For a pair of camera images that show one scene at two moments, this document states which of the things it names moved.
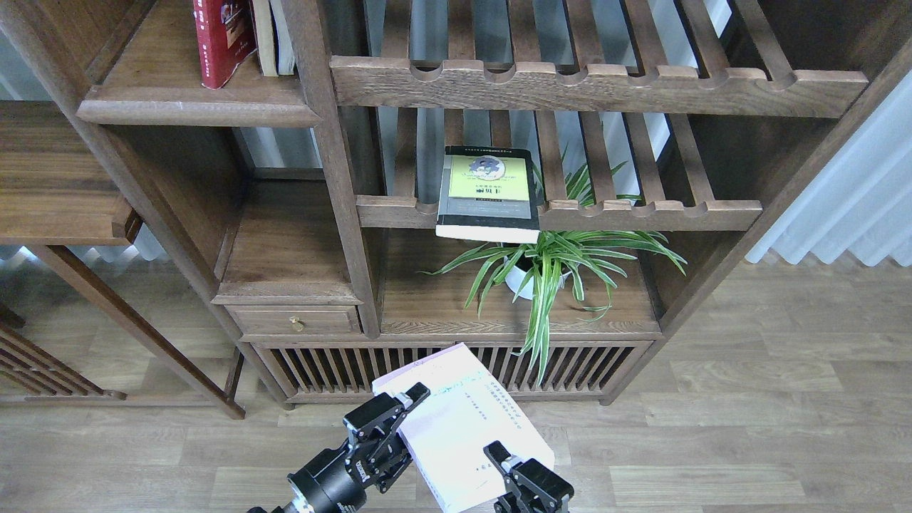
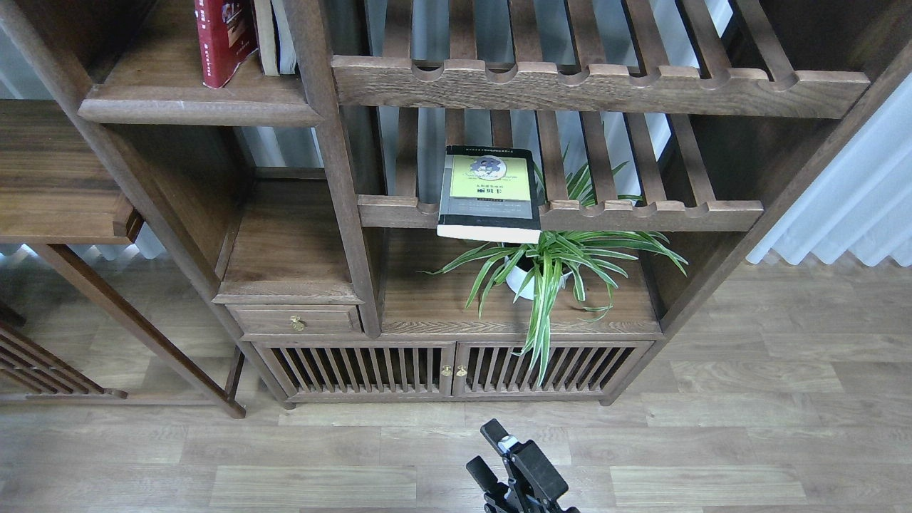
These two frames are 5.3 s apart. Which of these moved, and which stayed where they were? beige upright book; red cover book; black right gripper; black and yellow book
Moved: black right gripper
Stayed: red cover book; beige upright book; black and yellow book
